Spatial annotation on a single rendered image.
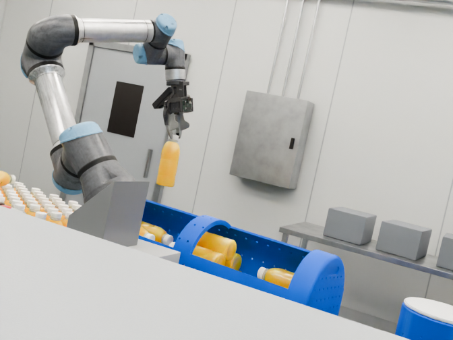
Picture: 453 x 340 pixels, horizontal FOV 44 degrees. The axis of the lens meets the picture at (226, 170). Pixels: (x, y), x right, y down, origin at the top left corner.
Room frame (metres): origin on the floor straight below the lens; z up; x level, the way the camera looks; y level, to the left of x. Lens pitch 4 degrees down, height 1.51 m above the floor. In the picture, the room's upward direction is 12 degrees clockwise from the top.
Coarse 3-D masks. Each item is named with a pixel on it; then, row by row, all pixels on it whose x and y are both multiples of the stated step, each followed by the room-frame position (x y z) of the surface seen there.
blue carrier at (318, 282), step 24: (144, 216) 2.13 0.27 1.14; (168, 216) 2.05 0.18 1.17; (192, 216) 1.95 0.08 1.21; (144, 240) 1.78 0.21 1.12; (192, 240) 1.71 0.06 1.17; (240, 240) 1.89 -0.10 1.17; (264, 240) 1.81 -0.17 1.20; (192, 264) 1.68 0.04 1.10; (216, 264) 1.64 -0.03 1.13; (264, 264) 1.86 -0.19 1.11; (288, 264) 1.81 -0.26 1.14; (312, 264) 1.54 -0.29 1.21; (336, 264) 1.61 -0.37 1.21; (264, 288) 1.55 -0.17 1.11; (312, 288) 1.49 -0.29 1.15; (336, 288) 1.65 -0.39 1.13; (336, 312) 1.70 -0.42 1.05
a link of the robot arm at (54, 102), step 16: (32, 64) 1.76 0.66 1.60; (48, 64) 1.76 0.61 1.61; (32, 80) 1.78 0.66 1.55; (48, 80) 1.75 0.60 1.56; (48, 96) 1.73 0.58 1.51; (64, 96) 1.75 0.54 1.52; (48, 112) 1.71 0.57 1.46; (64, 112) 1.71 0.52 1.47; (48, 128) 1.71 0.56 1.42; (64, 128) 1.69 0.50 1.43; (64, 176) 1.61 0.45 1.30; (64, 192) 1.67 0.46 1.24; (80, 192) 1.68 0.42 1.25
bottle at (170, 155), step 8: (168, 144) 2.10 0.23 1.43; (176, 144) 2.11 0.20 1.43; (168, 152) 2.09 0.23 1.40; (176, 152) 2.10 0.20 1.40; (160, 160) 2.11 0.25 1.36; (168, 160) 2.09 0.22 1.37; (176, 160) 2.11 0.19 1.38; (160, 168) 2.10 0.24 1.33; (168, 168) 2.09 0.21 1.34; (176, 168) 2.11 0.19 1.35; (160, 176) 2.10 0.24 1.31; (168, 176) 2.09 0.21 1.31; (160, 184) 2.09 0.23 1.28; (168, 184) 2.09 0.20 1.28
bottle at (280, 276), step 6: (270, 270) 1.74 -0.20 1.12; (276, 270) 1.73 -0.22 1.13; (282, 270) 1.73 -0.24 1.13; (264, 276) 1.75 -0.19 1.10; (270, 276) 1.72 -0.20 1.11; (276, 276) 1.71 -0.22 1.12; (282, 276) 1.70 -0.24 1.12; (288, 276) 1.70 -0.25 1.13; (270, 282) 1.72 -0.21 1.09; (276, 282) 1.70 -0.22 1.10; (282, 282) 1.69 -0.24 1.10; (288, 282) 1.68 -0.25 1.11; (288, 288) 1.68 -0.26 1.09
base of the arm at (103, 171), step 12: (108, 156) 1.53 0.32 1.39; (84, 168) 1.50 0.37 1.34; (96, 168) 1.49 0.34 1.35; (108, 168) 1.50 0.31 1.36; (120, 168) 1.52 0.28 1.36; (84, 180) 1.50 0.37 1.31; (96, 180) 1.47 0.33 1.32; (108, 180) 1.47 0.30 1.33; (120, 180) 1.48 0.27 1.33; (132, 180) 1.51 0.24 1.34; (84, 192) 1.49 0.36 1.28; (96, 192) 1.46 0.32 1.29
